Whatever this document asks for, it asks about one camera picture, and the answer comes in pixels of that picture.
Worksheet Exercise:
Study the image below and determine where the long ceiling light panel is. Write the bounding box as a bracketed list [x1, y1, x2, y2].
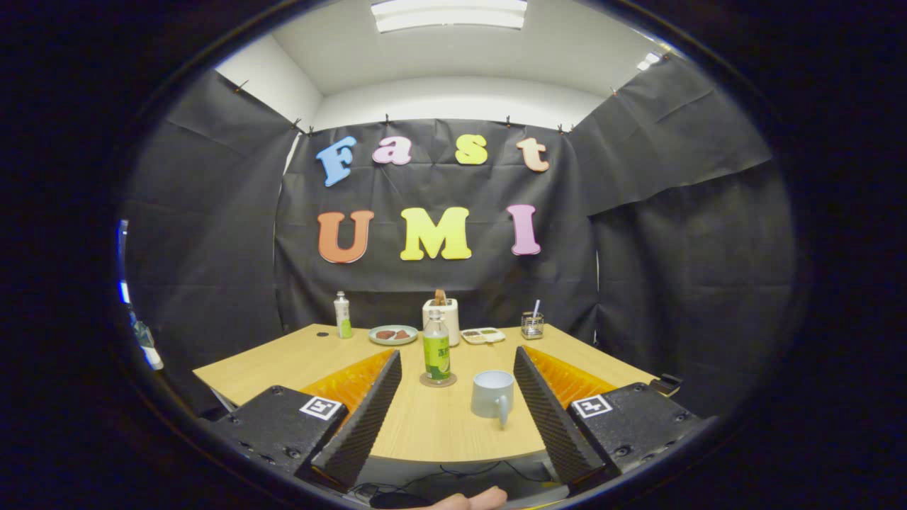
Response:
[371, 0, 529, 34]

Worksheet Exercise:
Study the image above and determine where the white grey side equipment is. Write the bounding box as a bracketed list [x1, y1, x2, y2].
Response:
[130, 312, 164, 371]

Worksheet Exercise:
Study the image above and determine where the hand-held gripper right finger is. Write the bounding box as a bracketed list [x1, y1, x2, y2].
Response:
[513, 345, 706, 491]

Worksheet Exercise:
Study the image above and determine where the pale green plate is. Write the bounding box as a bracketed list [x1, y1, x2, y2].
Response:
[368, 324, 419, 346]

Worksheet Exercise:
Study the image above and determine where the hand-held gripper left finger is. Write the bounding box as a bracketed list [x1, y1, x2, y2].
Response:
[205, 348, 403, 491]

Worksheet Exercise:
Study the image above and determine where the small white green bottle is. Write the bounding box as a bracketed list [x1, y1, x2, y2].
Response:
[334, 290, 353, 339]

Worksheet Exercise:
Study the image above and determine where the white toaster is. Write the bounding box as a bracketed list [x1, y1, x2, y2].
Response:
[422, 298, 461, 347]

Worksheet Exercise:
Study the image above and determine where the bright monitor screen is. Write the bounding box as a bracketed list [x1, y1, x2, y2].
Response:
[117, 220, 132, 305]

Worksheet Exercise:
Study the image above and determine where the wooden table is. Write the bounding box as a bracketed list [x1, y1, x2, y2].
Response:
[193, 324, 656, 463]

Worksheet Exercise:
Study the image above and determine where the green label juice bottle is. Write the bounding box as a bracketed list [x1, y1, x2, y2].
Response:
[422, 310, 452, 383]

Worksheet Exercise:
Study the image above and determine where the pale grey cup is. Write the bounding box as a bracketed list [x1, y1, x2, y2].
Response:
[471, 370, 516, 429]

